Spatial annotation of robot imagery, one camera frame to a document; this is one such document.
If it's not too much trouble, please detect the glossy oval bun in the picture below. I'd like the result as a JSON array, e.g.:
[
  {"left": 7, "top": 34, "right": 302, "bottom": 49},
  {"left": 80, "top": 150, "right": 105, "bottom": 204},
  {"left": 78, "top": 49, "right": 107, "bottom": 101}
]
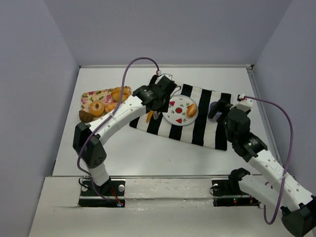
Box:
[{"left": 186, "top": 103, "right": 198, "bottom": 118}]

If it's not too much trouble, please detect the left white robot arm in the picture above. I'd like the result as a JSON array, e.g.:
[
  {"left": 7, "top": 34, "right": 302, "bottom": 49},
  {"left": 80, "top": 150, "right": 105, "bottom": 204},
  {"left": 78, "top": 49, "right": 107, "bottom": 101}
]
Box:
[{"left": 73, "top": 76, "right": 177, "bottom": 187}]

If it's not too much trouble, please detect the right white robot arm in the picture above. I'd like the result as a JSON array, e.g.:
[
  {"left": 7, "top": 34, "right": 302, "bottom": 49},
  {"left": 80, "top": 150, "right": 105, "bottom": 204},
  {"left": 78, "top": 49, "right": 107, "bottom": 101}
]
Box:
[{"left": 208, "top": 95, "right": 316, "bottom": 237}]

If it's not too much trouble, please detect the large twisted bread roll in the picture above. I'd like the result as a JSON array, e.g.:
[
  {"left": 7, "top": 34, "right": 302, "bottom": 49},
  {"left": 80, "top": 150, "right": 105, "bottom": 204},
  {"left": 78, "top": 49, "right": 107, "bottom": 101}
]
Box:
[{"left": 111, "top": 86, "right": 131, "bottom": 102}]

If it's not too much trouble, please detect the dark brown chocolate bread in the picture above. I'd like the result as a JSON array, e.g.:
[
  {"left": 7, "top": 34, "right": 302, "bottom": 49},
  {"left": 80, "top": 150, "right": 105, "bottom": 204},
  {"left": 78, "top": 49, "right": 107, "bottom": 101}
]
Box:
[{"left": 79, "top": 110, "right": 94, "bottom": 123}]

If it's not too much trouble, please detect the watermelon pattern plate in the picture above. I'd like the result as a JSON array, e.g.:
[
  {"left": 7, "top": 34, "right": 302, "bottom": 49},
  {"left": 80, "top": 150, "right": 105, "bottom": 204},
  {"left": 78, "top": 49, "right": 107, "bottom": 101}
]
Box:
[{"left": 162, "top": 95, "right": 198, "bottom": 126}]

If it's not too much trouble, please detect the small round bun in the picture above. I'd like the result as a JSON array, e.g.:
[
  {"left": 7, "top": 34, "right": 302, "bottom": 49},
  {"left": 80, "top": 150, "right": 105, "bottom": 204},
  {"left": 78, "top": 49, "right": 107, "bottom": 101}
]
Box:
[{"left": 104, "top": 102, "right": 118, "bottom": 113}]

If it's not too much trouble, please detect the floral serving tray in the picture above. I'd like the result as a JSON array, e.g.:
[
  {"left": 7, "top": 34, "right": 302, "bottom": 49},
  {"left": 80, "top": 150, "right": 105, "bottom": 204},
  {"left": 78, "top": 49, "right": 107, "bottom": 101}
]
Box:
[{"left": 80, "top": 88, "right": 118, "bottom": 120}]

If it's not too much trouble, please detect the sugared bagel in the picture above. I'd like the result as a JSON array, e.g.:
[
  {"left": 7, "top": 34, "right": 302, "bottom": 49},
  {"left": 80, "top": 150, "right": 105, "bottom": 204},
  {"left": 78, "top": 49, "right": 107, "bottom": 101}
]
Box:
[{"left": 89, "top": 100, "right": 104, "bottom": 117}]

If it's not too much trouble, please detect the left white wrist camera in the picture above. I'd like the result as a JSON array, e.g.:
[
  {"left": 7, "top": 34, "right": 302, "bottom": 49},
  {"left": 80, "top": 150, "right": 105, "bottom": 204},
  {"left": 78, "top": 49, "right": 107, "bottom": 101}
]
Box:
[{"left": 157, "top": 71, "right": 173, "bottom": 80}]

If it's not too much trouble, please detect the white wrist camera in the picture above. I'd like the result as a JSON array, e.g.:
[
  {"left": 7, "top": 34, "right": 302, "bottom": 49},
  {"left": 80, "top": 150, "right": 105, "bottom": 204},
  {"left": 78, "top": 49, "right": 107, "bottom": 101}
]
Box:
[
  {"left": 236, "top": 94, "right": 253, "bottom": 112},
  {"left": 157, "top": 71, "right": 173, "bottom": 80}
]

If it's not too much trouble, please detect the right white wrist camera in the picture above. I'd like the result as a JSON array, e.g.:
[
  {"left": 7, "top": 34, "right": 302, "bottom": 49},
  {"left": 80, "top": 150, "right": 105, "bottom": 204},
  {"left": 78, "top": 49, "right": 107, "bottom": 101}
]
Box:
[{"left": 236, "top": 94, "right": 253, "bottom": 112}]

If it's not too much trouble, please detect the metal table rail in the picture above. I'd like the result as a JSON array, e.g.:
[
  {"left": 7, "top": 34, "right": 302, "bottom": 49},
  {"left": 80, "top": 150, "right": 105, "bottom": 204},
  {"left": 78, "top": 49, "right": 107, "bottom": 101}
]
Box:
[{"left": 79, "top": 64, "right": 253, "bottom": 71}]

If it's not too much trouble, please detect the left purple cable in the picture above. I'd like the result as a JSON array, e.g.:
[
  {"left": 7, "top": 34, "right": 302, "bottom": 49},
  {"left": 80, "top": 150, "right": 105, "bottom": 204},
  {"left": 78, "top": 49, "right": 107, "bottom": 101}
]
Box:
[{"left": 77, "top": 57, "right": 161, "bottom": 205}]

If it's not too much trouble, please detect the purple cable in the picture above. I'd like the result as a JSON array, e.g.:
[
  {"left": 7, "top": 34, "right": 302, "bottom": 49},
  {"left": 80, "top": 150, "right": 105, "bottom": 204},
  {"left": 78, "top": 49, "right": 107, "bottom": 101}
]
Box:
[
  {"left": 77, "top": 57, "right": 161, "bottom": 205},
  {"left": 238, "top": 96, "right": 294, "bottom": 225}
]

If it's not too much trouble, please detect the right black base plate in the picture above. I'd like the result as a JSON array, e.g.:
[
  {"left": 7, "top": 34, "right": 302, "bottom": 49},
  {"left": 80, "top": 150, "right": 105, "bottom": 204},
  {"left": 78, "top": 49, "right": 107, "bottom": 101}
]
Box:
[{"left": 209, "top": 179, "right": 261, "bottom": 207}]

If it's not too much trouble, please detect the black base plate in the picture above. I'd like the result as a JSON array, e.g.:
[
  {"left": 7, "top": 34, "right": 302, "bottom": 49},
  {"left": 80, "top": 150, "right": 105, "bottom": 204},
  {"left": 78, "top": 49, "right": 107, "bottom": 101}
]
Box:
[
  {"left": 78, "top": 177, "right": 126, "bottom": 208},
  {"left": 209, "top": 179, "right": 261, "bottom": 207}
]

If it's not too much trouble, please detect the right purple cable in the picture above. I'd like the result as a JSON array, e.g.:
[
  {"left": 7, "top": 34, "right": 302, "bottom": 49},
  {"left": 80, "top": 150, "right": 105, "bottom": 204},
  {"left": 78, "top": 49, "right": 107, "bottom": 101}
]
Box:
[{"left": 238, "top": 96, "right": 294, "bottom": 225}]

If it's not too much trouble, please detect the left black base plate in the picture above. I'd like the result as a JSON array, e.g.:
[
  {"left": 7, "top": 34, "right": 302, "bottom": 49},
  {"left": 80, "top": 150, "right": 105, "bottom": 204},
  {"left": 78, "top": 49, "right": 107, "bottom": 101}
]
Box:
[{"left": 78, "top": 177, "right": 126, "bottom": 208}]

